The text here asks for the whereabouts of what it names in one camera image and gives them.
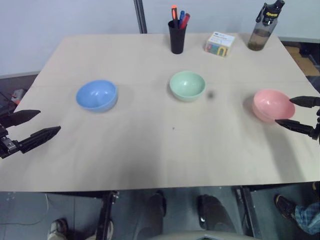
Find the red marker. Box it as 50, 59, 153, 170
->
179, 13, 191, 30

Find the brown and yellow shoe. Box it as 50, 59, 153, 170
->
274, 194, 299, 221

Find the blue plastic bowl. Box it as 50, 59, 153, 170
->
75, 79, 119, 114

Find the orange and white device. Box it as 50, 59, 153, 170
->
10, 88, 27, 105

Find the black table leg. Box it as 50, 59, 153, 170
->
235, 186, 263, 238
95, 190, 120, 240

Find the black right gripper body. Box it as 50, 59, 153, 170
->
312, 106, 320, 146

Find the grey metal pole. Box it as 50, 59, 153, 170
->
132, 0, 148, 35

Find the white floor cable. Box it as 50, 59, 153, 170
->
26, 191, 51, 226

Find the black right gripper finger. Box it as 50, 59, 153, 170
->
289, 95, 320, 109
274, 118, 319, 139

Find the green plastic bowl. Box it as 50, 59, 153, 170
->
169, 70, 207, 103

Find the dark rounded shape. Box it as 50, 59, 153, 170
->
197, 194, 235, 233

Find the orange and black pen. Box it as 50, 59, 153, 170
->
170, 4, 179, 29

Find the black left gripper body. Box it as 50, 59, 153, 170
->
0, 121, 21, 160

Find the white and brown shoe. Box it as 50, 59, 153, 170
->
47, 218, 69, 240

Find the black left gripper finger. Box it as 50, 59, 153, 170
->
0, 109, 42, 129
17, 125, 62, 155

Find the blue marker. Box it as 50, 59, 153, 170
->
177, 10, 186, 29

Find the pink plastic bowl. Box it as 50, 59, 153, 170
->
251, 89, 297, 124

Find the white card box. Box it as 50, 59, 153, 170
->
203, 31, 236, 58

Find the black pen cup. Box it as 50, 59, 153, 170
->
167, 19, 188, 55

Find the blue plaid trouser leg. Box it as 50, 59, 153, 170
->
294, 201, 320, 236

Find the dark translucent water bottle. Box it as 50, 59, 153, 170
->
247, 0, 286, 52

